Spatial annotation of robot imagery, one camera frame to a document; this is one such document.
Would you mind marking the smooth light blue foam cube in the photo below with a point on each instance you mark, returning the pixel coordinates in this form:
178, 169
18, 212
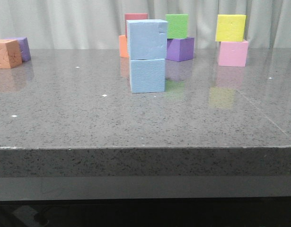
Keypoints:
147, 76

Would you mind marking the textured light blue foam cube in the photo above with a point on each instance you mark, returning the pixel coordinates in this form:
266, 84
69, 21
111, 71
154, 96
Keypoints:
147, 39

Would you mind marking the large purple foam cube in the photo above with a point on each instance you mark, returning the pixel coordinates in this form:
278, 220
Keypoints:
180, 49

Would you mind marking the orange foam cube under red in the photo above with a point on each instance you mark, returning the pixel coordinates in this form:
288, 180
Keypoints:
123, 46

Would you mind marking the green foam cube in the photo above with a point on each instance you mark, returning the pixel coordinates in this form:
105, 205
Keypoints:
177, 26

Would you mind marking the red foam cube on orange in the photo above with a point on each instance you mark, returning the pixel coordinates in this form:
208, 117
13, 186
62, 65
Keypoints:
133, 16

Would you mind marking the pink foam cube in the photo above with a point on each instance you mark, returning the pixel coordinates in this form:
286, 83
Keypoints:
233, 54

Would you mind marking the yellow foam cube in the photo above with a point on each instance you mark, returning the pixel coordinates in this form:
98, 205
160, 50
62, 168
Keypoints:
230, 28

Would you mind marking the grey pleated curtain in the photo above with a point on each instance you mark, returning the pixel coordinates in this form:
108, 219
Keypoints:
96, 24

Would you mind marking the small purple foam cube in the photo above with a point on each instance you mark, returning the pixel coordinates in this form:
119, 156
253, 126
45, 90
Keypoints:
24, 48

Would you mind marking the dented orange foam cube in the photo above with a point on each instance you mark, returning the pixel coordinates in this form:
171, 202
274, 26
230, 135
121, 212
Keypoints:
10, 55

